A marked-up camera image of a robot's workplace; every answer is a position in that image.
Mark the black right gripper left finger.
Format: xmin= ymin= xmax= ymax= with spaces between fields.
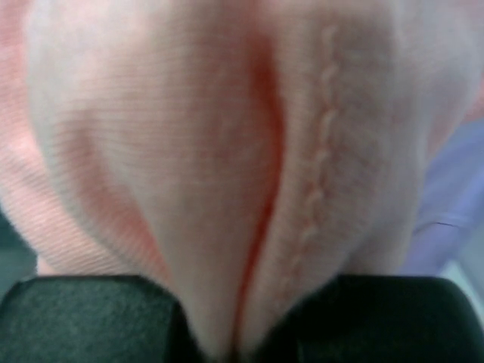
xmin=1 ymin=276 xmax=203 ymax=363

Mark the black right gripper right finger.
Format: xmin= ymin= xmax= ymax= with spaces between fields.
xmin=260 ymin=275 xmax=483 ymax=363

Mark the purple t shirt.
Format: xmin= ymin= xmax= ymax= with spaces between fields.
xmin=399 ymin=119 xmax=483 ymax=276

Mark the pink t shirt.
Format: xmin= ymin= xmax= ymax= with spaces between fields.
xmin=1 ymin=1 xmax=483 ymax=358

